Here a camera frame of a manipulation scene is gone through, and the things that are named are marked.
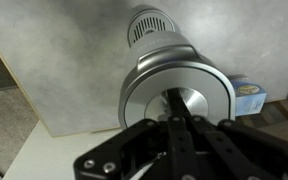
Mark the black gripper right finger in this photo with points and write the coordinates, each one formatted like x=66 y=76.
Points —
x=244 y=150

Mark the grey coffee maker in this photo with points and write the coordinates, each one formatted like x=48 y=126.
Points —
x=170 y=66

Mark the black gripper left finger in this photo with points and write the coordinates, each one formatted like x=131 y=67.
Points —
x=130 y=150

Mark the blue cardboard box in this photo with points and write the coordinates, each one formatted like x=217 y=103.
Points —
x=250 y=98

